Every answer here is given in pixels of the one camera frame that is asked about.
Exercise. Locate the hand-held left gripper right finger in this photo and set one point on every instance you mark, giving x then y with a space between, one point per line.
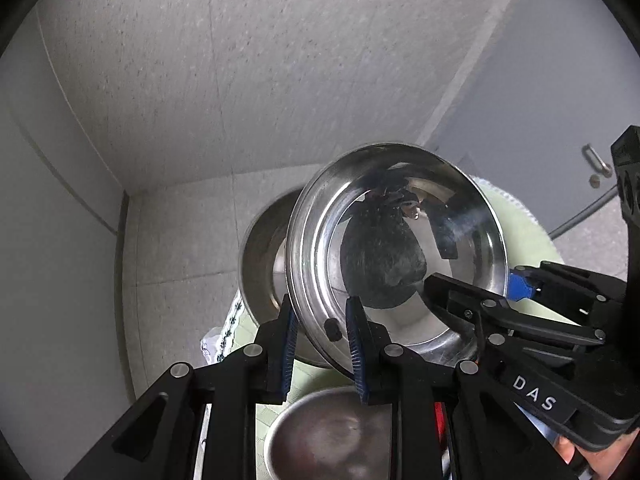
357 355

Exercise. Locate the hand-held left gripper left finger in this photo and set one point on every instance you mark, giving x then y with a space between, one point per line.
287 355

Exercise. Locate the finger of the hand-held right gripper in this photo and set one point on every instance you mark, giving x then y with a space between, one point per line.
500 310
521 287

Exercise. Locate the large stainless steel bowl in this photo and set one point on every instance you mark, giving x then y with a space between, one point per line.
262 265

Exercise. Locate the shallow stainless steel plate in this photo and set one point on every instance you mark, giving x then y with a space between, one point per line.
325 240

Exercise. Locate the person's right hand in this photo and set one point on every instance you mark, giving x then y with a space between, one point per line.
569 452

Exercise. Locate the light green placemat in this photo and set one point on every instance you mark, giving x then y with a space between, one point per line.
525 245

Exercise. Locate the small stainless steel bowl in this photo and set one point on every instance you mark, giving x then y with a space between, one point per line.
325 435

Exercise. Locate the grey door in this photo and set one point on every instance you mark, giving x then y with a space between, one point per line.
540 85

